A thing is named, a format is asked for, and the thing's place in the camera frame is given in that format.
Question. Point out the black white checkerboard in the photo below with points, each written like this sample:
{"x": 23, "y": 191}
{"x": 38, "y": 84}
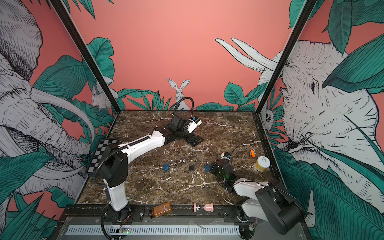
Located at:
{"x": 101, "y": 147}

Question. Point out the white slotted cable duct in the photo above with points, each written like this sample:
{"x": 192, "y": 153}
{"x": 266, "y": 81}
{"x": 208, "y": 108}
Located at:
{"x": 141, "y": 230}

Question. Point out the yellow orange can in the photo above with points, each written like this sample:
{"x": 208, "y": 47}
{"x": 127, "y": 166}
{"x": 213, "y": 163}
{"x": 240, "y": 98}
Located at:
{"x": 262, "y": 164}

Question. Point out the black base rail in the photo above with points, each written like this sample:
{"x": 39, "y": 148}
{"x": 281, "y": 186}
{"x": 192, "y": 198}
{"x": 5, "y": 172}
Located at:
{"x": 192, "y": 213}

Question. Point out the orange brown box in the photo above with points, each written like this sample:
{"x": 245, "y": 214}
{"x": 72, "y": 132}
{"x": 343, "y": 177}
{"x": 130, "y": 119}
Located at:
{"x": 161, "y": 210}

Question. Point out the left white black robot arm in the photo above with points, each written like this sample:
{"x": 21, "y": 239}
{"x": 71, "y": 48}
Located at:
{"x": 112, "y": 170}

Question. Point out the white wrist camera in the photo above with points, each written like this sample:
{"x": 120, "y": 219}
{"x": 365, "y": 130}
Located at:
{"x": 193, "y": 124}
{"x": 226, "y": 155}

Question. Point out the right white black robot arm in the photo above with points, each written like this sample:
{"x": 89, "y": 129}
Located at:
{"x": 269, "y": 202}

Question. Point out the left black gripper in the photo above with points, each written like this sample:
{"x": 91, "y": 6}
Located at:
{"x": 195, "y": 142}

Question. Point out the pink hourglass spool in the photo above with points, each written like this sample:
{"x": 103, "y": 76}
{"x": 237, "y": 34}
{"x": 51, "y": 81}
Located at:
{"x": 203, "y": 207}

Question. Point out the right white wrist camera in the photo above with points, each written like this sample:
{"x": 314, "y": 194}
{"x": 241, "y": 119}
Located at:
{"x": 226, "y": 155}

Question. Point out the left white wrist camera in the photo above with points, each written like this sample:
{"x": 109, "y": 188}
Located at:
{"x": 193, "y": 124}

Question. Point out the orange toy car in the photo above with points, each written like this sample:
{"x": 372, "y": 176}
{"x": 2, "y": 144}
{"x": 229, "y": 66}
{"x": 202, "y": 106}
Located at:
{"x": 253, "y": 153}

